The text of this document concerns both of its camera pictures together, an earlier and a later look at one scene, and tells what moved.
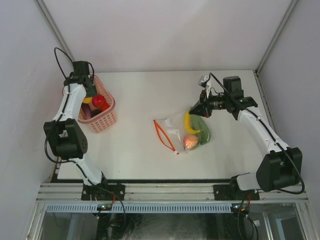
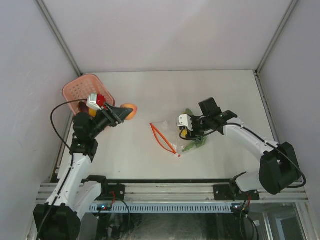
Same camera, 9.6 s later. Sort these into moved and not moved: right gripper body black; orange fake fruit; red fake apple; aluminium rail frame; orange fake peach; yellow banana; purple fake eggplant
Moved: right gripper body black; orange fake fruit; yellow banana; orange fake peach
Not moved: red fake apple; aluminium rail frame; purple fake eggplant
